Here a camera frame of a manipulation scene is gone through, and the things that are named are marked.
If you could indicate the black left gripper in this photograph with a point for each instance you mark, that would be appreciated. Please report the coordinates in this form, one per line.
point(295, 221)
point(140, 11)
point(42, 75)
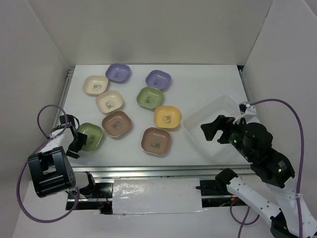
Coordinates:
point(82, 139)

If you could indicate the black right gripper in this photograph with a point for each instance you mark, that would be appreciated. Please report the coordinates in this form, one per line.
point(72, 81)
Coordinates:
point(221, 122)

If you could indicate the green panda plate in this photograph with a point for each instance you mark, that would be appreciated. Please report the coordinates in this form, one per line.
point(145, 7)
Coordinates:
point(150, 97)
point(94, 135)

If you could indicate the brown panda plate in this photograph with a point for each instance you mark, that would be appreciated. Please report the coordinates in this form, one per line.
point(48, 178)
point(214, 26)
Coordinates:
point(116, 123)
point(156, 141)

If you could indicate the brown panda plate front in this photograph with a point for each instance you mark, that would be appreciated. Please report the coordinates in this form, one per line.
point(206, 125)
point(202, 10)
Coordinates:
point(156, 141)

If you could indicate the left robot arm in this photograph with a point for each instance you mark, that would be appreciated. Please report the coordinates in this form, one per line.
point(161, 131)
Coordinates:
point(50, 169)

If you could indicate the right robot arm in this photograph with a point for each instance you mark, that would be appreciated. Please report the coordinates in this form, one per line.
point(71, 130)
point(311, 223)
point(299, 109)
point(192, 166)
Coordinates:
point(290, 218)

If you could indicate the white perforated plastic bin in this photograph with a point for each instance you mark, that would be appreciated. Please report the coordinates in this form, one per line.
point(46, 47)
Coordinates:
point(207, 112)

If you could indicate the cream panda plate lower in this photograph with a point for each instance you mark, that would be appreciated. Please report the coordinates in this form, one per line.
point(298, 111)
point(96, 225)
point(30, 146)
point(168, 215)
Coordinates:
point(109, 101)

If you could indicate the cream panda plate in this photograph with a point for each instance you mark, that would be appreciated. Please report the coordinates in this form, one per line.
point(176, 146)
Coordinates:
point(109, 101)
point(95, 85)

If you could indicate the yellow panda plate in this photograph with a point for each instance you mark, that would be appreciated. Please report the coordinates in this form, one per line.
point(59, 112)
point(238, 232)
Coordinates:
point(167, 117)

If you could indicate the cream panda plate upper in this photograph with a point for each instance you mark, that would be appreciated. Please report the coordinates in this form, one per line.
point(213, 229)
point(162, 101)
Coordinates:
point(95, 85)

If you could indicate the white foam cover panel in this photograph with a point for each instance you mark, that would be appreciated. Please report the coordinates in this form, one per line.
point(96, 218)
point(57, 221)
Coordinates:
point(156, 196)

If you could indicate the purple panda plate left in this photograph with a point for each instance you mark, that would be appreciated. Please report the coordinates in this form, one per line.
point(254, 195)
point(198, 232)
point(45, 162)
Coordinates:
point(118, 72)

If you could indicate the purple panda plate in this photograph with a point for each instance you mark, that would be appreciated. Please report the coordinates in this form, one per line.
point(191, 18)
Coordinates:
point(158, 79)
point(118, 72)

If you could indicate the purple panda plate right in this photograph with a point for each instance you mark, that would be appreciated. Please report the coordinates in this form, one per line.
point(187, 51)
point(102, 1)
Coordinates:
point(158, 79)

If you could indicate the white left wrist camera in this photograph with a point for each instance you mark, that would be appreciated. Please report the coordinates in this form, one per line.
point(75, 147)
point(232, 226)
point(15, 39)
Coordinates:
point(59, 133)

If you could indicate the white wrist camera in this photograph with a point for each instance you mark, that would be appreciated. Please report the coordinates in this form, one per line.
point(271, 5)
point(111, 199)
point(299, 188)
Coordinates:
point(247, 113)
point(59, 133)

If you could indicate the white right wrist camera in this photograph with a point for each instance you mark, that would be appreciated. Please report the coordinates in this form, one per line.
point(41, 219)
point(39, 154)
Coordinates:
point(247, 113)

